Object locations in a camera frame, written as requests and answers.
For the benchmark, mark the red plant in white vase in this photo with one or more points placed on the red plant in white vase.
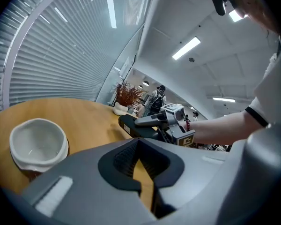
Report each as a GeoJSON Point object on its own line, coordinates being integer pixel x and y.
{"type": "Point", "coordinates": [119, 109]}

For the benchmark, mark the round pendant lamp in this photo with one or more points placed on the round pendant lamp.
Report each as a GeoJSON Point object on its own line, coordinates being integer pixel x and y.
{"type": "Point", "coordinates": [145, 83]}

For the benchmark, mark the black case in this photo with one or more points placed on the black case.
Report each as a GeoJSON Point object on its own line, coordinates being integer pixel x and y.
{"type": "Point", "coordinates": [131, 122]}

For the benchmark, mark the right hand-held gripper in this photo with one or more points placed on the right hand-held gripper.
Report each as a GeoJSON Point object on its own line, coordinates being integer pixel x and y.
{"type": "Point", "coordinates": [175, 125]}

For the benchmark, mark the person's right forearm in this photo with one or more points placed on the person's right forearm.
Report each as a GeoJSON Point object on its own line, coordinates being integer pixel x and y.
{"type": "Point", "coordinates": [224, 128]}

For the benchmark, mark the white paper sign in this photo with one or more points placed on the white paper sign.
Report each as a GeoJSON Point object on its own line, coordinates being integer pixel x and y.
{"type": "Point", "coordinates": [126, 67]}

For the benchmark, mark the long ceiling light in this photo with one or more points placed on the long ceiling light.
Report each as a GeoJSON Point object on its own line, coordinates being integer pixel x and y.
{"type": "Point", "coordinates": [236, 16]}
{"type": "Point", "coordinates": [186, 48]}
{"type": "Point", "coordinates": [223, 99]}

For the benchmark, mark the brown and white ceramic cup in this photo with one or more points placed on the brown and white ceramic cup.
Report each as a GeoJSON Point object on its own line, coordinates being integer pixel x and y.
{"type": "Point", "coordinates": [37, 144]}

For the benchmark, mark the round wooden table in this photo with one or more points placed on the round wooden table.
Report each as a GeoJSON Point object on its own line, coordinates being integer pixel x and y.
{"type": "Point", "coordinates": [84, 116]}

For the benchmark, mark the person's white shirt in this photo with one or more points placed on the person's white shirt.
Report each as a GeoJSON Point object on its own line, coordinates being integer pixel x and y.
{"type": "Point", "coordinates": [274, 90]}

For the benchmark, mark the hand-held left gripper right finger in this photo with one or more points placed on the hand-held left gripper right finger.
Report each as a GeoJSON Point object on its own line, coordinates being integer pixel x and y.
{"type": "Point", "coordinates": [196, 172]}

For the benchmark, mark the person's face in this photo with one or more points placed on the person's face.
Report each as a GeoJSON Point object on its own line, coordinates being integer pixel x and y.
{"type": "Point", "coordinates": [240, 5]}

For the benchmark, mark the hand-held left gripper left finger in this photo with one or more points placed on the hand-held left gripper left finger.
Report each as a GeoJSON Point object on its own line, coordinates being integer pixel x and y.
{"type": "Point", "coordinates": [89, 191]}

